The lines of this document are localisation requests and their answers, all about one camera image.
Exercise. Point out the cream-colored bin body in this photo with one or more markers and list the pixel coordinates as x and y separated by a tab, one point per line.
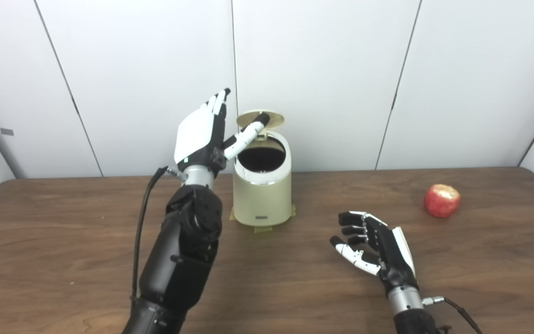
262	199

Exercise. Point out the small grey wall label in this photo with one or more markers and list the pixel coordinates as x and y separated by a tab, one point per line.
7	131

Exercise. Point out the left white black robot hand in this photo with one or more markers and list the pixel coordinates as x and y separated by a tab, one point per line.
197	134

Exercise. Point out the round cream bin lid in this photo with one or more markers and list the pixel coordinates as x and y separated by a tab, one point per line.
274	118

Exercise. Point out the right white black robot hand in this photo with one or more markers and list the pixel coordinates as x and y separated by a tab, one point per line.
394	253

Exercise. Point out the red apple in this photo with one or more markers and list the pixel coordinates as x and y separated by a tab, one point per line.
441	202

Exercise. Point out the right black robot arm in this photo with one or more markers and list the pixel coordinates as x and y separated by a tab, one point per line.
410	313

